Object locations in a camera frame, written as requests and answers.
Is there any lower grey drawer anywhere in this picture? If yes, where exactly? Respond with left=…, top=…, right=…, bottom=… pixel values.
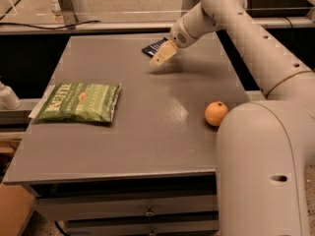
left=64, top=212, right=220, bottom=236

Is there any dark blue rxbar wrapper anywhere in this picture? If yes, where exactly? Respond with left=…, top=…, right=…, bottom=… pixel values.
left=142, top=38, right=167, bottom=57

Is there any left metal bracket post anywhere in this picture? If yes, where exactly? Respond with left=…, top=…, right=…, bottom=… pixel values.
left=58, top=0, right=77, bottom=28

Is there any black cable on rail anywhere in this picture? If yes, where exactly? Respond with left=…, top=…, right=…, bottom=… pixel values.
left=0, top=20, right=101, bottom=30

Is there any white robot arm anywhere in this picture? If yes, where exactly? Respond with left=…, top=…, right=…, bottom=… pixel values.
left=150, top=0, right=315, bottom=236

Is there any orange fruit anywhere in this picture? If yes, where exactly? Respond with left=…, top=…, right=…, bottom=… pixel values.
left=205, top=101, right=228, bottom=127

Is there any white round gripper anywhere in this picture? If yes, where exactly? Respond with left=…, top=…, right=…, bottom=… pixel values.
left=150, top=18, right=197, bottom=67

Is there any upper grey drawer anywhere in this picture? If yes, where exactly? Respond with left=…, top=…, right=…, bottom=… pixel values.
left=32, top=195, right=218, bottom=220

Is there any brown cardboard box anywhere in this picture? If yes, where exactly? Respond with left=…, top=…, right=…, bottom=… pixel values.
left=0, top=183, right=33, bottom=236

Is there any grey drawer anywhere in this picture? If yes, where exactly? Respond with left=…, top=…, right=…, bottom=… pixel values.
left=64, top=212, right=220, bottom=236
left=32, top=195, right=218, bottom=220

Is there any grey metal rail frame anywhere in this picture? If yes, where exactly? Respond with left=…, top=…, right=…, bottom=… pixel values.
left=0, top=17, right=315, bottom=35

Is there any green jalapeno chip bag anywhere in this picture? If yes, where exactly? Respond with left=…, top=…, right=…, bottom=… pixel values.
left=30, top=83, right=121, bottom=123

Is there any white pipe at left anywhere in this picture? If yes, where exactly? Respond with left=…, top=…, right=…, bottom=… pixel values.
left=0, top=82, right=22, bottom=110

